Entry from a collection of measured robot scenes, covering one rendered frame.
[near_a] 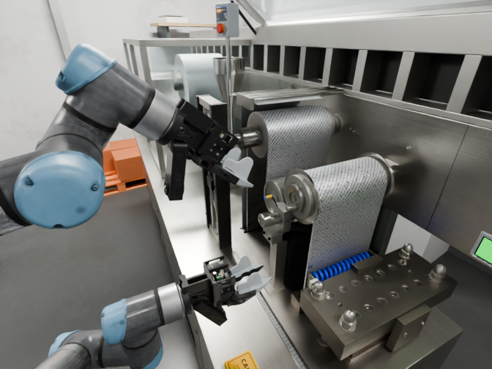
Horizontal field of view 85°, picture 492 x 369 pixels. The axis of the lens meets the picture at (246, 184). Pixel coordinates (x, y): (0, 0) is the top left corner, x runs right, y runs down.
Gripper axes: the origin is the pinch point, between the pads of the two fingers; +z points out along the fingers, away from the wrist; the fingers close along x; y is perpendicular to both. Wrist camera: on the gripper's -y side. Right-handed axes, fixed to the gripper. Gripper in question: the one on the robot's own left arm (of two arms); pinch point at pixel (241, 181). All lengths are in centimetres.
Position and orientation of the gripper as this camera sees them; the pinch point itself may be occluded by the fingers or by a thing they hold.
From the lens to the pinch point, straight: 57.6
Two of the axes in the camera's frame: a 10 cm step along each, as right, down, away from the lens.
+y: 5.8, -8.0, -1.3
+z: 6.9, 4.1, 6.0
